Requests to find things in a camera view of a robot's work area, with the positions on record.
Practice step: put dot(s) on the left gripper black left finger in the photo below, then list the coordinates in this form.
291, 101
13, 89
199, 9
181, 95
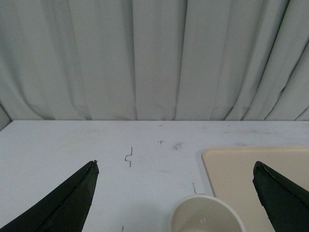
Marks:
65, 209

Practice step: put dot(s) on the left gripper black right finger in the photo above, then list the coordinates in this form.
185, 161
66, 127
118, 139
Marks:
285, 202

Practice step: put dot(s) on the cream mug with black handle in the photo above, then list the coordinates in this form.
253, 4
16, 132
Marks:
203, 213

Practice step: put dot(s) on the beige rectangular tray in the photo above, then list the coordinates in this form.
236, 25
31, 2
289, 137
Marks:
230, 169

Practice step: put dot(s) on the pale grey curtain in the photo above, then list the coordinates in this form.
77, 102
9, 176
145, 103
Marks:
154, 60

